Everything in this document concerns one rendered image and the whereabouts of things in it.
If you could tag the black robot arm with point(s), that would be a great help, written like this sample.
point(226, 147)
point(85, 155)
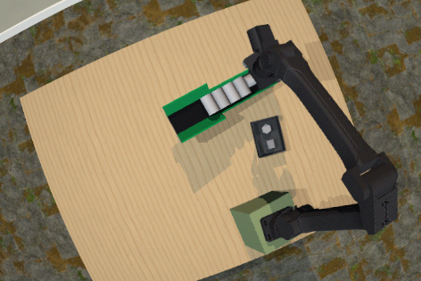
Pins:
point(377, 187)

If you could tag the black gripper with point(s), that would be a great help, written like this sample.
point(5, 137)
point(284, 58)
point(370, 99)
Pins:
point(262, 81)

